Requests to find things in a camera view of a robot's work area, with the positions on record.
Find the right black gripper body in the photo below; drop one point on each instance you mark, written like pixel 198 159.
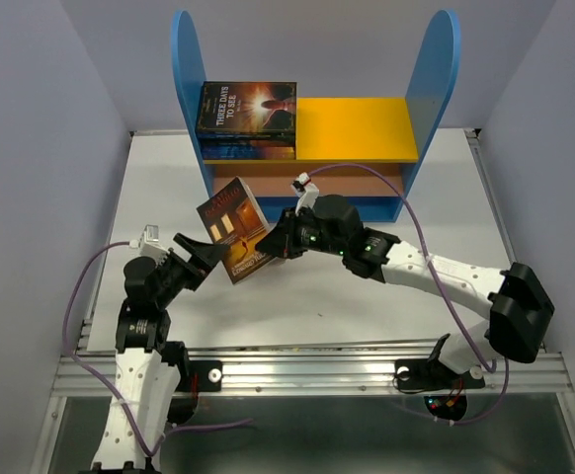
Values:
pixel 306 236

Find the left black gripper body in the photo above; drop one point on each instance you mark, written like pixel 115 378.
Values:
pixel 177 273

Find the brown book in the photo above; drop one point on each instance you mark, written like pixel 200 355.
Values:
pixel 234 218

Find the Jane Eyre book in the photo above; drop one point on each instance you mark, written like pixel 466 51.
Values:
pixel 289 156

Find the A Tale of Two Cities book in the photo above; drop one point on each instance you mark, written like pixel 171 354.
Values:
pixel 242 150

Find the Little Women book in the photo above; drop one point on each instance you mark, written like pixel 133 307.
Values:
pixel 246 143

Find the Animal Farm book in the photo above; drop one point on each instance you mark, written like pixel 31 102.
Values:
pixel 288 139

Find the Three Days to See book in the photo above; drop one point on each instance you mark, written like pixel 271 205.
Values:
pixel 247 108

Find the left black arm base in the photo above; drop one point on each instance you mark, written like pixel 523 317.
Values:
pixel 197 376

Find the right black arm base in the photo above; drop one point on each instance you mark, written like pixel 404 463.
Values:
pixel 444 397

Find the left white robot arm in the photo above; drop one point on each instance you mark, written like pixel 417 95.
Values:
pixel 149 367

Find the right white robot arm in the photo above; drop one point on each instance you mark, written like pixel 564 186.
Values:
pixel 513 305

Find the blue yellow wooden bookshelf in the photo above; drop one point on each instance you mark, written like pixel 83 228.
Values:
pixel 369 149

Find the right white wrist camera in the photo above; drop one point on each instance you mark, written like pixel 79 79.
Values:
pixel 306 192

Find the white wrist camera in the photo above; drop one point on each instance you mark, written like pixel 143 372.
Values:
pixel 306 192
pixel 148 245

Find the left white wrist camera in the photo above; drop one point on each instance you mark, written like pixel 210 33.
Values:
pixel 148 245

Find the aluminium mounting rail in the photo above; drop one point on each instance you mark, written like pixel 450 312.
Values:
pixel 345 370

